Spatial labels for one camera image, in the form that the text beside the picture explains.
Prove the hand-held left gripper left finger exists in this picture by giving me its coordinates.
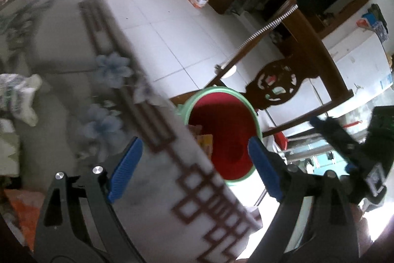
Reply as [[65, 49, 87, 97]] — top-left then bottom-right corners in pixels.
[[34, 137, 145, 263]]

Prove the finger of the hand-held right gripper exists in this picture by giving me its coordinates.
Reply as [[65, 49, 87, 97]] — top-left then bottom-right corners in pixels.
[[309, 116, 363, 165]]

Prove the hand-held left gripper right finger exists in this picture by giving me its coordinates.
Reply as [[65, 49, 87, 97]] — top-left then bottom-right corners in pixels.
[[249, 137, 361, 263]]

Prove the red bucket with green rim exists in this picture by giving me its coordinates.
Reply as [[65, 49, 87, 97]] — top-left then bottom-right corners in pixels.
[[175, 87, 263, 188]]

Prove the yellow orange packet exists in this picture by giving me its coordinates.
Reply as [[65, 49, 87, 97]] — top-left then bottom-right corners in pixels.
[[190, 124, 215, 156]]

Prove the white chest freezer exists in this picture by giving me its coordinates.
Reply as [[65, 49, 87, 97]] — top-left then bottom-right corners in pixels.
[[320, 26, 394, 116]]

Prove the carved brown wooden chair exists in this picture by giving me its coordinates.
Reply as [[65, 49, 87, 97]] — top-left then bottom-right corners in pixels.
[[169, 0, 354, 140]]

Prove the pile of colourful packets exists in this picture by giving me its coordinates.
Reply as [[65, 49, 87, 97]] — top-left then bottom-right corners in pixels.
[[356, 3, 389, 42]]

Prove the crumpled white blue packet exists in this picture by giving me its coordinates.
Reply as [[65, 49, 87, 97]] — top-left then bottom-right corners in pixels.
[[0, 73, 43, 128]]

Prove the flexible metal hose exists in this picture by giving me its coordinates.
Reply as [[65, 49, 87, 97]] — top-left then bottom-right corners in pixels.
[[215, 4, 299, 71]]

